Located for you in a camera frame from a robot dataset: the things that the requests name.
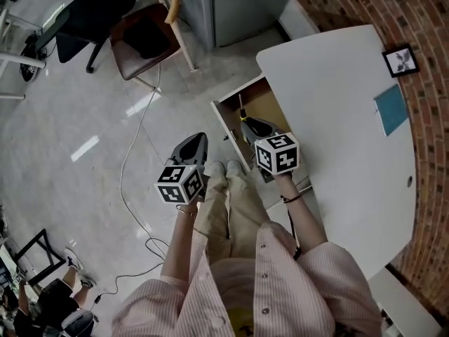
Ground person's right forearm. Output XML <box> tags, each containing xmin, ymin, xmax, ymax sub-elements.
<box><xmin>276</xmin><ymin>173</ymin><xmax>329</xmax><ymax>256</ymax></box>

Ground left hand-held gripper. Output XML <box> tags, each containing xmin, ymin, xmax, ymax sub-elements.
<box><xmin>154</xmin><ymin>131</ymin><xmax>211</xmax><ymax>206</ymax></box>

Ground beige trousers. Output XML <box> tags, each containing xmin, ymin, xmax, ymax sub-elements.
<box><xmin>194</xmin><ymin>166</ymin><xmax>282</xmax><ymax>263</ymax></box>

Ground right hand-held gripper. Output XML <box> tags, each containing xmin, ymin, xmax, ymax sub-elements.
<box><xmin>239</xmin><ymin>117</ymin><xmax>301</xmax><ymax>184</ymax></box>

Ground person's left forearm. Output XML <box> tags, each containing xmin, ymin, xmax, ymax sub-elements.
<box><xmin>163</xmin><ymin>204</ymin><xmax>201</xmax><ymax>277</ymax></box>

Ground grey metal cabinet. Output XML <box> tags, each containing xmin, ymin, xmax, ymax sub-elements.
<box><xmin>176</xmin><ymin>0</ymin><xmax>303</xmax><ymax>51</ymax></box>

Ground person's left white shoe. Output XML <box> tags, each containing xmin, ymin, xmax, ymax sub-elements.
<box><xmin>209</xmin><ymin>161</ymin><xmax>227</xmax><ymax>179</ymax></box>

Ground white desk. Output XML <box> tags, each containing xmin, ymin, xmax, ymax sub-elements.
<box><xmin>255</xmin><ymin>24</ymin><xmax>417</xmax><ymax>281</ymax></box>

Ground black metal frame stand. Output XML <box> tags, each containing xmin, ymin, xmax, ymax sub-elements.
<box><xmin>13</xmin><ymin>227</ymin><xmax>67</xmax><ymax>286</ymax></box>

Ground black picture frame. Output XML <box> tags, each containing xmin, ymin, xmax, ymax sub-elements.
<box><xmin>381</xmin><ymin>44</ymin><xmax>421</xmax><ymax>79</ymax></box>

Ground teal notebook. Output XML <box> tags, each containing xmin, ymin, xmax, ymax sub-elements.
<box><xmin>372</xmin><ymin>84</ymin><xmax>410</xmax><ymax>138</ymax></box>

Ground white work table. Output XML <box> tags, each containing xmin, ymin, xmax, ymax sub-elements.
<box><xmin>0</xmin><ymin>0</ymin><xmax>79</xmax><ymax>37</ymax></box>

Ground white floor cable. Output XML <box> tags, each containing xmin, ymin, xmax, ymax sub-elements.
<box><xmin>119</xmin><ymin>63</ymin><xmax>170</xmax><ymax>261</ymax></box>

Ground thin metal bracelet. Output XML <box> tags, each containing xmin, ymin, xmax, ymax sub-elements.
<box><xmin>175</xmin><ymin>204</ymin><xmax>199</xmax><ymax>218</ymax></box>

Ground brown wooden chair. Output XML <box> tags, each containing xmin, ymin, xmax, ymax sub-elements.
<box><xmin>108</xmin><ymin>0</ymin><xmax>196</xmax><ymax>91</ymax></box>

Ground black wrist band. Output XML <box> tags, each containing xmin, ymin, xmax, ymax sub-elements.
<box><xmin>280</xmin><ymin>192</ymin><xmax>304</xmax><ymax>205</ymax></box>

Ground white wooden drawer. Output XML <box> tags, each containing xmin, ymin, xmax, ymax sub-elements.
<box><xmin>210</xmin><ymin>75</ymin><xmax>314</xmax><ymax>193</ymax></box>

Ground black office chair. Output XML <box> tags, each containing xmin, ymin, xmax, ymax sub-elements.
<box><xmin>55</xmin><ymin>0</ymin><xmax>138</xmax><ymax>74</ymax></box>

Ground pink striped shirt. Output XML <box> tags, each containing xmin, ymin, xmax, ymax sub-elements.
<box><xmin>111</xmin><ymin>219</ymin><xmax>384</xmax><ymax>337</ymax></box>

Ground black hanging strap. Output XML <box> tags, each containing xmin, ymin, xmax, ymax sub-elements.
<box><xmin>286</xmin><ymin>204</ymin><xmax>303</xmax><ymax>262</ymax></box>

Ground black round floor device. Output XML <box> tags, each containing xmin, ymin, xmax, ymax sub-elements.
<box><xmin>18</xmin><ymin>32</ymin><xmax>48</xmax><ymax>83</ymax></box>

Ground yellow black screwdriver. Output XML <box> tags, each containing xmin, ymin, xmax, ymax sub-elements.
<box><xmin>238</xmin><ymin>93</ymin><xmax>249</xmax><ymax>123</ymax></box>

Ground person's white shoe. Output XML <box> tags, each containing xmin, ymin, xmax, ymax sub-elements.
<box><xmin>227</xmin><ymin>159</ymin><xmax>246</xmax><ymax>177</ymax></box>
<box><xmin>209</xmin><ymin>161</ymin><xmax>227</xmax><ymax>179</ymax></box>

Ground person's right white shoe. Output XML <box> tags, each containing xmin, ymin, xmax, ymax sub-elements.
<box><xmin>227</xmin><ymin>159</ymin><xmax>246</xmax><ymax>177</ymax></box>

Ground white low shelf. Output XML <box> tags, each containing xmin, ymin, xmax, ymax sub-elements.
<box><xmin>367</xmin><ymin>266</ymin><xmax>443</xmax><ymax>337</ymax></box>

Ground black floor cable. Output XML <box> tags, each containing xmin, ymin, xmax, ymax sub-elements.
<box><xmin>91</xmin><ymin>236</ymin><xmax>170</xmax><ymax>312</ymax></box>

